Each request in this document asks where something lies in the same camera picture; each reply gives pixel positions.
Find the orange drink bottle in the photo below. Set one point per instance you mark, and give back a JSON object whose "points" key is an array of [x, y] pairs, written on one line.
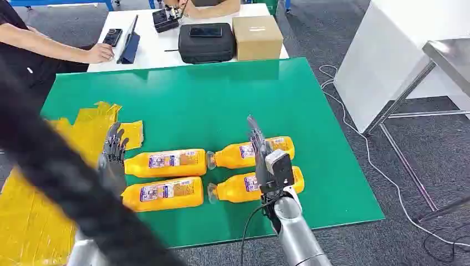
{"points": [[227, 156], [183, 203], [200, 163], [231, 191]]}

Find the person's hand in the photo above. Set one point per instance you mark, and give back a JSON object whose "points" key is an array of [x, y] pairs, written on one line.
{"points": [[101, 53], [187, 9]]}

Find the black carrying case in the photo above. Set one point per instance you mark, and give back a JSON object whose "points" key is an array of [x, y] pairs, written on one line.
{"points": [[205, 49]]}

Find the blue metal frame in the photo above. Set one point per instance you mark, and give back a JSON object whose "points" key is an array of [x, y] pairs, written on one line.
{"points": [[106, 4]]}

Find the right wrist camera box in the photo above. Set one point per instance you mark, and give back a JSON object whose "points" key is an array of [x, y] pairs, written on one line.
{"points": [[281, 169]]}

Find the green crate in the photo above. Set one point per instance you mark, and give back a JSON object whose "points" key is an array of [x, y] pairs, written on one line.
{"points": [[271, 5]]}

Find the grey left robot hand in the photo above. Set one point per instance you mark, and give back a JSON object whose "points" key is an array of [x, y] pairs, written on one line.
{"points": [[112, 172]]}

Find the white table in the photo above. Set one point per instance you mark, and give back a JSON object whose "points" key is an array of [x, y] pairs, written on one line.
{"points": [[158, 44]]}

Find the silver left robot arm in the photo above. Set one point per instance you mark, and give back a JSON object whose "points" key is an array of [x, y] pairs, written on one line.
{"points": [[80, 253]]}

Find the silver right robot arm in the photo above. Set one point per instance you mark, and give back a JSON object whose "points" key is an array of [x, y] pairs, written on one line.
{"points": [[293, 231]]}

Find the black remote controller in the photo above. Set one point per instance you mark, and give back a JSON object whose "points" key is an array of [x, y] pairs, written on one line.
{"points": [[163, 20]]}

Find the yellow plastic sheet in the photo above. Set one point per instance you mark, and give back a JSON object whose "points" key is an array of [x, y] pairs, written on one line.
{"points": [[92, 125]]}

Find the green table mat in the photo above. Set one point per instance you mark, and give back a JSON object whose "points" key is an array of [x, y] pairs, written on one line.
{"points": [[220, 102]]}

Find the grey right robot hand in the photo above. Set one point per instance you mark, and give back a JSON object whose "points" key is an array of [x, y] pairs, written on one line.
{"points": [[260, 154]]}

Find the black pen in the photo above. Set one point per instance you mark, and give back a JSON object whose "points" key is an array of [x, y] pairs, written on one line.
{"points": [[172, 50]]}

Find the steel bench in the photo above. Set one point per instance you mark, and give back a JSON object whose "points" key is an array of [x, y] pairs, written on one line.
{"points": [[451, 58]]}

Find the brown cardboard box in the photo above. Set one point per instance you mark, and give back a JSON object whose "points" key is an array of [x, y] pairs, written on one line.
{"points": [[257, 40]]}

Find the person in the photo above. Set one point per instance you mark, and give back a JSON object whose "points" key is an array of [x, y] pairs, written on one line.
{"points": [[18, 69]]}

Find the tablet with blue cover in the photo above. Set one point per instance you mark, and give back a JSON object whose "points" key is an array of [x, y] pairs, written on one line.
{"points": [[130, 49]]}

